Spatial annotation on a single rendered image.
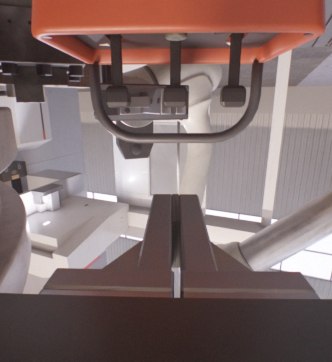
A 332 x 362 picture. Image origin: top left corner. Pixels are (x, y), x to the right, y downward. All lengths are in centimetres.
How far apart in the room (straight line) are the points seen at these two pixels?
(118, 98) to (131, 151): 19
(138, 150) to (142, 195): 326
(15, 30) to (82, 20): 116
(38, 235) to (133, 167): 147
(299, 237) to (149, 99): 57
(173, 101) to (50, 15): 12
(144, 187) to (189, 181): 307
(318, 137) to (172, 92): 1342
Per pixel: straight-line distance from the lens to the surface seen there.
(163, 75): 55
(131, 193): 376
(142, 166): 356
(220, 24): 19
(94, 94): 32
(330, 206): 76
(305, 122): 1351
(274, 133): 314
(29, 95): 144
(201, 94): 56
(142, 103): 31
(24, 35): 135
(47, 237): 310
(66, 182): 412
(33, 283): 369
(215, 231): 333
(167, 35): 21
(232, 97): 26
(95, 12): 19
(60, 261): 299
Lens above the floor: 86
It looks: 16 degrees up
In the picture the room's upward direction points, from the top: 180 degrees clockwise
